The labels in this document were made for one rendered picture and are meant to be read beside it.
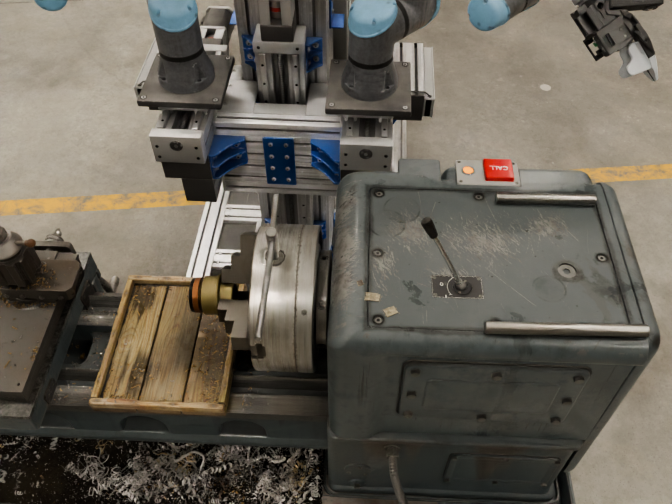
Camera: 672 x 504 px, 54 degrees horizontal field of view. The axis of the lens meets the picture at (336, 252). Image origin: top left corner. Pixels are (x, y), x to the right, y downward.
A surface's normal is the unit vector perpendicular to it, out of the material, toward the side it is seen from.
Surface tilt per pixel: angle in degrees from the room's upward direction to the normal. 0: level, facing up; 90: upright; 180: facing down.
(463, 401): 90
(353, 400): 89
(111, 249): 0
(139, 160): 0
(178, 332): 0
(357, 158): 90
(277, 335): 63
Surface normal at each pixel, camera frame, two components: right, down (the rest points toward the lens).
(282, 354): -0.04, 0.66
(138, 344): 0.00, -0.64
